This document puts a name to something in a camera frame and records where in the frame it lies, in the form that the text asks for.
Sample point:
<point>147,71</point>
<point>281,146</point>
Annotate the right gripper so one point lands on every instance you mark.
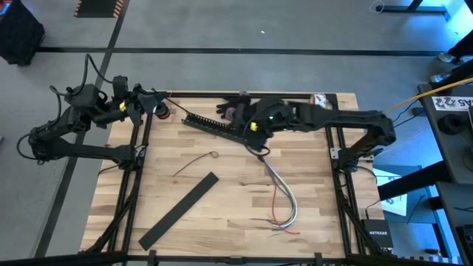
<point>275,111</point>

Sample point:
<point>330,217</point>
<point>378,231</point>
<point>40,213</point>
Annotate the black clamp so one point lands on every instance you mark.
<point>373,151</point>

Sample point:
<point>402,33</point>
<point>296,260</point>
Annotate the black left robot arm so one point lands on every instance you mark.
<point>85,150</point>

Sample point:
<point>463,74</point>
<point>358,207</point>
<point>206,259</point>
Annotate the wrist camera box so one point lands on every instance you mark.
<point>256,138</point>
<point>135,116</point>

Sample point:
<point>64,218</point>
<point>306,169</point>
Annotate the black aluminium table frame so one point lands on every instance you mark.
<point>203,259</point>

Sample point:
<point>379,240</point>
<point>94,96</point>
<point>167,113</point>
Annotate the black mat with orange stripes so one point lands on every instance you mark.
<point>98,7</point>

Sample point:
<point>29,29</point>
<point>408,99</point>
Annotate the dark grey side table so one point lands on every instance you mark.
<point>454,155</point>

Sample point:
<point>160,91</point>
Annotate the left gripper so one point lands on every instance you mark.
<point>118,94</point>

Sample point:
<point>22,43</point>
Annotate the black desk base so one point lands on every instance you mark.
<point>414,8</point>

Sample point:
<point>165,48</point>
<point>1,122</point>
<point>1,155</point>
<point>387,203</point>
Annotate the white paper sheet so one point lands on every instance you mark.
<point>395,207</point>

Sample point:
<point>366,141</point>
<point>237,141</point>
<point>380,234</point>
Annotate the black roll on red base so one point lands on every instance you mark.
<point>162,112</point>

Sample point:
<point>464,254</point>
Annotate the black storage crate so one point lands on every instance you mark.
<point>20,35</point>

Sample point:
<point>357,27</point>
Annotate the orange tape dispenser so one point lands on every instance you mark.
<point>319,100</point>

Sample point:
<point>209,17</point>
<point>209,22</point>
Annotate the black work glove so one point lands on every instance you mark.
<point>225,107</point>

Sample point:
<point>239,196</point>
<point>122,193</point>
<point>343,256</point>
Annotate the person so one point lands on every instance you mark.
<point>465,48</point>

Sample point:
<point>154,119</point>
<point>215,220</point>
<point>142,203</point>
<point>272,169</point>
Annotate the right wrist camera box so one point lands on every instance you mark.
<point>256,138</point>

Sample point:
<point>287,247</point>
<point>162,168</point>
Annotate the flat black duct cover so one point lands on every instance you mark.
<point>177,211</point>

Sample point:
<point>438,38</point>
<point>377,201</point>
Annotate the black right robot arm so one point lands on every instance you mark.
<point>340,117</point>

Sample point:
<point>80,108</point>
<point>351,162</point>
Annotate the black zip tie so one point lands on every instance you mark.
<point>184,168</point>

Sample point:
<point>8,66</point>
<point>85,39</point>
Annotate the white printed label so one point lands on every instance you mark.
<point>451,103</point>

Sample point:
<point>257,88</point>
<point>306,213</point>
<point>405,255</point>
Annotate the black Netgear network switch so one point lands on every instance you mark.
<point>377,232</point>

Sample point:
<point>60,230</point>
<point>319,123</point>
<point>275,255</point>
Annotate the black spool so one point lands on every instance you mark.
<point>450,124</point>

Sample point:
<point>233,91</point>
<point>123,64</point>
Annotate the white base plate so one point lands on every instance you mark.
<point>333,153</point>

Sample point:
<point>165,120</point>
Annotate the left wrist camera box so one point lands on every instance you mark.
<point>135,116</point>

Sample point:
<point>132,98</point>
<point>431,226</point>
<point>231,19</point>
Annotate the black table leg beam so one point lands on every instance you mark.
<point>410,181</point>

